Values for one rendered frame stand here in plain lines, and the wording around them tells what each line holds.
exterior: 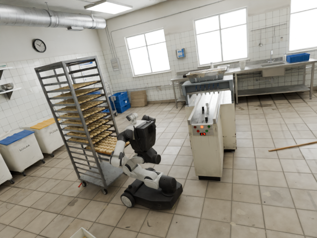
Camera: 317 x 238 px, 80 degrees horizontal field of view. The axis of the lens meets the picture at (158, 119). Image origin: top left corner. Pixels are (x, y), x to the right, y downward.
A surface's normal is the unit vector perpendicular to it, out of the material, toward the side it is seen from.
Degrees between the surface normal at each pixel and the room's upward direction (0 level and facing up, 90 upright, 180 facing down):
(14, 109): 90
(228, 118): 90
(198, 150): 90
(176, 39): 90
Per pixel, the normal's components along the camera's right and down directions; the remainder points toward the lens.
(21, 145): 0.91, -0.02
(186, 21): -0.36, 0.38
